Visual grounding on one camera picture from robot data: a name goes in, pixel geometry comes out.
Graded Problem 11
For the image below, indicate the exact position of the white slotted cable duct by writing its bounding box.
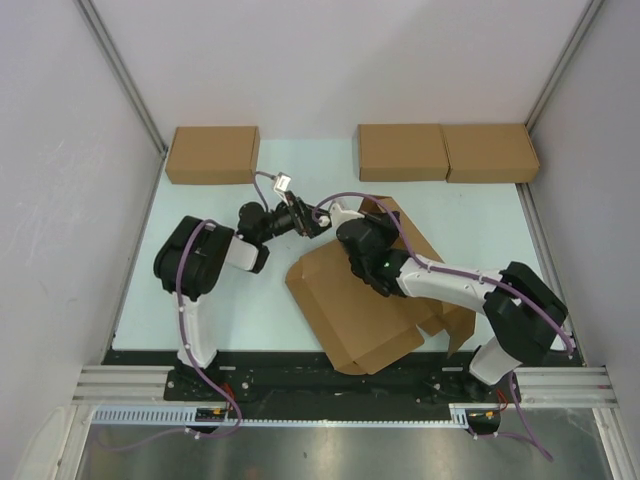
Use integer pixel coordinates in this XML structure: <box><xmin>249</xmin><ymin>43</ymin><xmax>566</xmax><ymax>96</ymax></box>
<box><xmin>92</xmin><ymin>402</ymin><xmax>506</xmax><ymax>429</ymax></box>

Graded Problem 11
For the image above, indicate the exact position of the aluminium corner post left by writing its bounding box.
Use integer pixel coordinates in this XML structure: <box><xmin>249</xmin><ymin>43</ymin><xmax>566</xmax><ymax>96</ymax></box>
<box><xmin>73</xmin><ymin>0</ymin><xmax>168</xmax><ymax>156</ymax></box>

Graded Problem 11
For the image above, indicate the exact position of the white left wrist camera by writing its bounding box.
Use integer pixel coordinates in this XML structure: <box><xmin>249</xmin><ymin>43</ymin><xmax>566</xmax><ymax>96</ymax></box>
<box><xmin>272</xmin><ymin>172</ymin><xmax>291</xmax><ymax>205</ymax></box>

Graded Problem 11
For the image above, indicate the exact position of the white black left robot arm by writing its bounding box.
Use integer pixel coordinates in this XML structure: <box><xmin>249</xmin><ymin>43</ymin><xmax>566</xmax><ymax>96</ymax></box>
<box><xmin>153</xmin><ymin>192</ymin><xmax>331</xmax><ymax>400</ymax></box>

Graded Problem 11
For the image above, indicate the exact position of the aluminium corner post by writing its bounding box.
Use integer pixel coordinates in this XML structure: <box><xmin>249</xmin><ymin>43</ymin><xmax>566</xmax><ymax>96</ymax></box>
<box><xmin>73</xmin><ymin>0</ymin><xmax>168</xmax><ymax>156</ymax></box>
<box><xmin>524</xmin><ymin>0</ymin><xmax>607</xmax><ymax>133</ymax></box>

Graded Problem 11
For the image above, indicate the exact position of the aluminium corner post right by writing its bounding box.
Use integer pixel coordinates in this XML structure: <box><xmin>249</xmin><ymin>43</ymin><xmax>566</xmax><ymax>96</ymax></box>
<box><xmin>524</xmin><ymin>0</ymin><xmax>607</xmax><ymax>133</ymax></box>

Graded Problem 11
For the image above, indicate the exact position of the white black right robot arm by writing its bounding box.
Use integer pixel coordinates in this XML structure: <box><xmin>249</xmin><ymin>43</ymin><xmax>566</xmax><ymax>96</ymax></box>
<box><xmin>329</xmin><ymin>201</ymin><xmax>573</xmax><ymax>401</ymax></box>

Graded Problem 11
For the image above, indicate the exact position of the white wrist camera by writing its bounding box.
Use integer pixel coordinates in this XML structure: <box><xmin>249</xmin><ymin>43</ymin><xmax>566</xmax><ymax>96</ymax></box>
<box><xmin>272</xmin><ymin>172</ymin><xmax>291</xmax><ymax>205</ymax></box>
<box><xmin>319</xmin><ymin>199</ymin><xmax>365</xmax><ymax>228</ymax></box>

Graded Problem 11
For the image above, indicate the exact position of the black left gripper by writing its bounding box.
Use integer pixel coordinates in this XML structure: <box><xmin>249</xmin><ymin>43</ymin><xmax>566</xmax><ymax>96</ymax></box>
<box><xmin>258</xmin><ymin>191</ymin><xmax>328</xmax><ymax>244</ymax></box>

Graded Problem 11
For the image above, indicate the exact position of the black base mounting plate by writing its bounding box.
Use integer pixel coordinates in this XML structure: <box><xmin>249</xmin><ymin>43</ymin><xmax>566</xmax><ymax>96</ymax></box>
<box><xmin>103</xmin><ymin>350</ymin><xmax>509</xmax><ymax>421</ymax></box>

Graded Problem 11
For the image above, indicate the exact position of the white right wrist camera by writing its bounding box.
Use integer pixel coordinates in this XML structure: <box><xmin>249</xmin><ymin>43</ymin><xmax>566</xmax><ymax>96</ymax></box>
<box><xmin>319</xmin><ymin>199</ymin><xmax>365</xmax><ymax>228</ymax></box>

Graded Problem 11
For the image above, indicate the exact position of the cardboard box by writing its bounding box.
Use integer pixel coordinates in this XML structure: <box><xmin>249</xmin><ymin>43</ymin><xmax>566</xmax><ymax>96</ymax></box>
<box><xmin>442</xmin><ymin>123</ymin><xmax>540</xmax><ymax>184</ymax></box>
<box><xmin>357</xmin><ymin>124</ymin><xmax>449</xmax><ymax>182</ymax></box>
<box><xmin>283</xmin><ymin>194</ymin><xmax>475</xmax><ymax>376</ymax></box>
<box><xmin>165</xmin><ymin>126</ymin><xmax>260</xmax><ymax>185</ymax></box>

